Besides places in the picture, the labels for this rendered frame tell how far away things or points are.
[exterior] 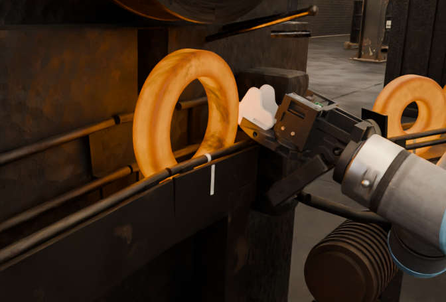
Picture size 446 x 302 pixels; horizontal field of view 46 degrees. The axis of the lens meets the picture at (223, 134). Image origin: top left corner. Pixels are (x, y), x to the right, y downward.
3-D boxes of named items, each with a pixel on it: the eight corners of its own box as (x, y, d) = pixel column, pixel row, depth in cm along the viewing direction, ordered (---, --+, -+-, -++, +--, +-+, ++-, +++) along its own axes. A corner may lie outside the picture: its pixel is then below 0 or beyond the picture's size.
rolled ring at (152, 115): (242, 48, 72) (222, 46, 74) (154, 56, 57) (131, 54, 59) (236, 175, 77) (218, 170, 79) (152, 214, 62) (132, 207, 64)
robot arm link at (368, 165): (383, 198, 73) (359, 220, 65) (352, 180, 75) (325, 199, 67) (411, 142, 69) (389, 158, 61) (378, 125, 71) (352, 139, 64)
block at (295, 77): (225, 205, 92) (231, 68, 86) (249, 192, 99) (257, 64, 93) (279, 221, 86) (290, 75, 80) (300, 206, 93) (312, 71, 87)
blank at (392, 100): (371, 79, 98) (382, 82, 95) (438, 70, 103) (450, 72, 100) (370, 158, 102) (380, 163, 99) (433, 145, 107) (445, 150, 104)
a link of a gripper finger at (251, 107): (237, 72, 77) (289, 99, 73) (225, 108, 80) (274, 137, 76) (225, 74, 75) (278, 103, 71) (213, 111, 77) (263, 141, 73)
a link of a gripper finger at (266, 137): (255, 112, 77) (304, 139, 73) (251, 123, 78) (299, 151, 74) (237, 117, 73) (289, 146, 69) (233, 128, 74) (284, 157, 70)
